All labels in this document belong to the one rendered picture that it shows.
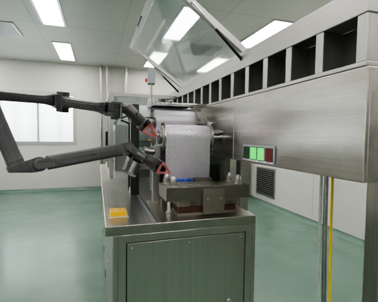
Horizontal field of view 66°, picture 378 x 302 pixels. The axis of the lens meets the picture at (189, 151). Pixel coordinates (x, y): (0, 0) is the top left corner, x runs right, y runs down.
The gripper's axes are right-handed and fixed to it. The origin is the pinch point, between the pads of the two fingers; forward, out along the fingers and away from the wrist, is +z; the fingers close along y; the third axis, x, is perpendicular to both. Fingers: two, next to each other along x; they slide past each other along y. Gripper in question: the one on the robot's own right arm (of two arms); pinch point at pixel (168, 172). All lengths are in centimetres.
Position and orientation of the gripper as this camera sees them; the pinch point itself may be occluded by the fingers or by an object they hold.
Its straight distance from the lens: 145.8
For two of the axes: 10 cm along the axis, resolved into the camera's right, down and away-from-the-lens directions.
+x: 4.6, -8.8, 0.9
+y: 3.0, 0.6, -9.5
